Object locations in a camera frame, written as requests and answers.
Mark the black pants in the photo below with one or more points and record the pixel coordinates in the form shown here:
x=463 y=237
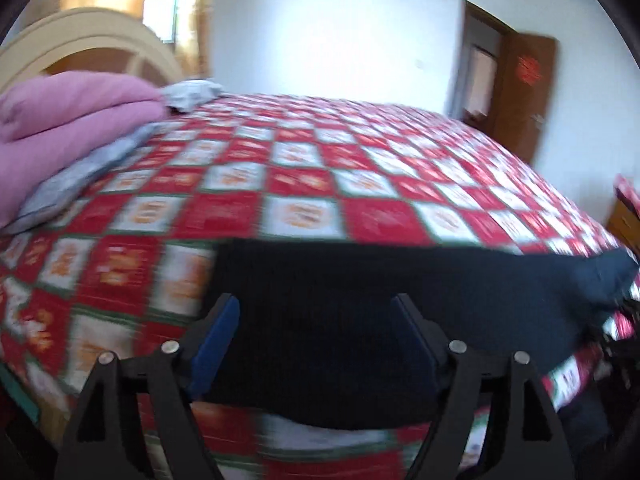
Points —
x=325 y=310

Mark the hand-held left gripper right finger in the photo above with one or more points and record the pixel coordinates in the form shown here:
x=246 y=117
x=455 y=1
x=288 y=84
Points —
x=417 y=345

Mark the brown wooden door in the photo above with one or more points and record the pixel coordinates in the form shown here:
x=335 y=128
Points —
x=520 y=110

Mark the dark door frame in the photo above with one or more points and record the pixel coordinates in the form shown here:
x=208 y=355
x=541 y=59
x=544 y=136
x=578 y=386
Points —
x=467 y=35

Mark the red door ornament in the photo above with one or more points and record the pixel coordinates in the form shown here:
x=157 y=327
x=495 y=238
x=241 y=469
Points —
x=528 y=68

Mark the pink folded quilt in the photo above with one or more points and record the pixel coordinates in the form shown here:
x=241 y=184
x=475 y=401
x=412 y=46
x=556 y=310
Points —
x=65 y=110

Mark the narrow yellow curtain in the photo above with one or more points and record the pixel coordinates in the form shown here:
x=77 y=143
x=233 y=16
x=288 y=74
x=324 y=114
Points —
x=195 y=20

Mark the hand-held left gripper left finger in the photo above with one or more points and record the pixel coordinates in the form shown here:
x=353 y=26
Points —
x=215 y=350

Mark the grey patterned pillow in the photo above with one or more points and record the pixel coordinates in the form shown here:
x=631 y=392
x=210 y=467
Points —
x=192 y=92

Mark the red checked printed blanket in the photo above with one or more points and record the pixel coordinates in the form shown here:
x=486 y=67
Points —
x=300 y=170

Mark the wooden nightstand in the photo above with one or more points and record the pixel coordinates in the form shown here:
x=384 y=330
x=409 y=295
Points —
x=625 y=227

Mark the cream wooden headboard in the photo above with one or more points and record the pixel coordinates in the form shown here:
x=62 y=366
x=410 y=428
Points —
x=100 y=30

